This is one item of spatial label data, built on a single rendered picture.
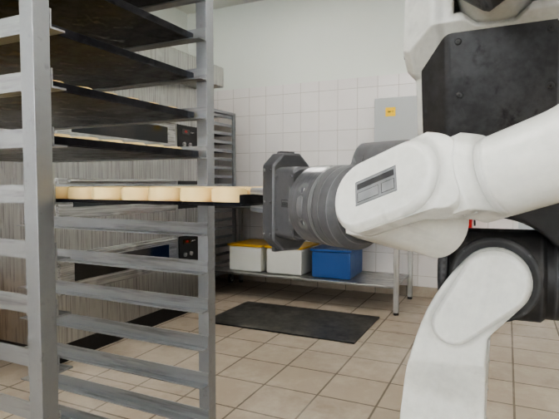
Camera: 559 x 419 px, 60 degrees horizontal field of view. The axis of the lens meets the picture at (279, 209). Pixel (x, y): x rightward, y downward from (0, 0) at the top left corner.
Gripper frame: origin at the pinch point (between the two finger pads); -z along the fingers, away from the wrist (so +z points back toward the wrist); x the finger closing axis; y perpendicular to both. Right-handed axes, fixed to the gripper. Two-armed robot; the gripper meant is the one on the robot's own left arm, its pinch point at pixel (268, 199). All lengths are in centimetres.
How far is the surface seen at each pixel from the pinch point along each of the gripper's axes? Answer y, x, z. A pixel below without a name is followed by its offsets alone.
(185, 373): -11, -45, -54
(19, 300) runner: 26.3, -17.6, -35.2
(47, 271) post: 23.1, -11.7, -26.9
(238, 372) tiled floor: -95, -108, -181
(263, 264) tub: -204, -80, -331
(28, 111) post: 25.0, 12.6, -27.7
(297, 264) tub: -220, -76, -298
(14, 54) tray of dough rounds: 25, 26, -50
